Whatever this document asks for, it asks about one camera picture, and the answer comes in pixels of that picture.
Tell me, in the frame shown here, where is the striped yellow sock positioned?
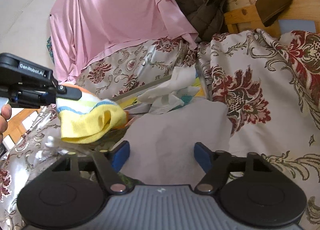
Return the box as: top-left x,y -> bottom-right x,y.
56,84 -> 129,144

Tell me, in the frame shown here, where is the white cloth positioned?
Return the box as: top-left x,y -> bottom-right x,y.
120,98 -> 232,187

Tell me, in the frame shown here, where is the cartoon printed tray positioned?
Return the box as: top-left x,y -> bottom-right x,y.
114,65 -> 211,116

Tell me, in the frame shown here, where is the white small sock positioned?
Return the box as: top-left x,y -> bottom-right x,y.
35,136 -> 73,160

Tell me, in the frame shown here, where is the person left hand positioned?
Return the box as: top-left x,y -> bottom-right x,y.
0,104 -> 12,143

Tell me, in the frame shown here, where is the pink hanging sheet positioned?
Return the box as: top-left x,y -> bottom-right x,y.
50,0 -> 198,82

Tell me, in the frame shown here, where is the floral satin bedspread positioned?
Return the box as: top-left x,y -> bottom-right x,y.
1,29 -> 319,229

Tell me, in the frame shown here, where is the wooden bed rail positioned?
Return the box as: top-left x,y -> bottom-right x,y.
3,108 -> 40,144

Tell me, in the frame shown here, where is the teal wall picture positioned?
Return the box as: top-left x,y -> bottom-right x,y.
46,37 -> 54,63

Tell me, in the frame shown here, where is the wooden bunk frame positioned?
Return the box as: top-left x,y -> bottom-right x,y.
224,0 -> 319,38

